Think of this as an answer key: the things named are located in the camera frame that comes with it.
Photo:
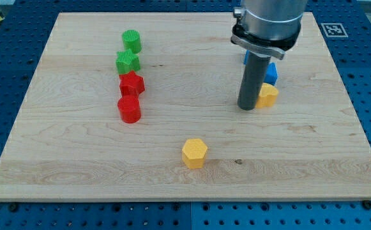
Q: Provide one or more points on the yellow heart block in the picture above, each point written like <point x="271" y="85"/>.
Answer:
<point x="267" y="96"/>

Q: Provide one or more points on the yellow hexagon block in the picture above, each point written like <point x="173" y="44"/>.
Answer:
<point x="193" y="153"/>

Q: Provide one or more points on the blue block behind rod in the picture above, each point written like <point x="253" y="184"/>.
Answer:
<point x="271" y="75"/>

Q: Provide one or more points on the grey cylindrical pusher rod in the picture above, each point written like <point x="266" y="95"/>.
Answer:
<point x="254" y="74"/>

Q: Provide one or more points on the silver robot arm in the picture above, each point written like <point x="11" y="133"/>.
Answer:
<point x="266" y="29"/>

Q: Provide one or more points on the green cylinder block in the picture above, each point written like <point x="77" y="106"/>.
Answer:
<point x="131" y="40"/>

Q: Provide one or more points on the white fiducial marker tag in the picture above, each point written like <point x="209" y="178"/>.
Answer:
<point x="334" y="30"/>

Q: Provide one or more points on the green star block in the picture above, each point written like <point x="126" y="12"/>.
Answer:
<point x="127" y="61"/>

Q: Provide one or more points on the red cylinder block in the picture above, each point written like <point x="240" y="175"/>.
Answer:
<point x="129" y="109"/>

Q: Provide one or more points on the blue block far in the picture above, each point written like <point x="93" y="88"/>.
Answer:
<point x="246" y="57"/>

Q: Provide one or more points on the wooden board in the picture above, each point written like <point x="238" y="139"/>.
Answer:
<point x="69" y="144"/>

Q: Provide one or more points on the red star block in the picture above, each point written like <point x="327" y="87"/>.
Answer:
<point x="131" y="84"/>

